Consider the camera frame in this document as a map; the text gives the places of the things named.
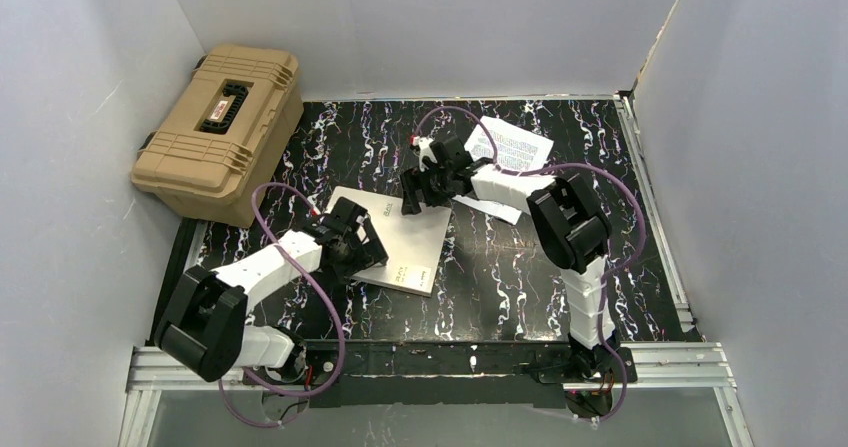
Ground tan plastic tool case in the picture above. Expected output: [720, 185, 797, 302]
[130, 44, 304, 228]

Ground purple cable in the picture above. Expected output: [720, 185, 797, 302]
[413, 106, 648, 425]
[217, 182, 347, 430]

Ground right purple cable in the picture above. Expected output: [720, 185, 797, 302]
[413, 106, 648, 425]

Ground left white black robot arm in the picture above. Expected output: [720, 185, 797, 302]
[153, 197, 389, 382]

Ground printed white paper sheets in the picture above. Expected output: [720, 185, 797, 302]
[454, 116, 554, 225]

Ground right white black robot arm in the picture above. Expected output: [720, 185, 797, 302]
[400, 136, 621, 378]

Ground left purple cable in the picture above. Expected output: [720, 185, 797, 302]
[217, 182, 347, 430]

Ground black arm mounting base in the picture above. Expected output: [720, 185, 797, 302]
[241, 339, 641, 411]

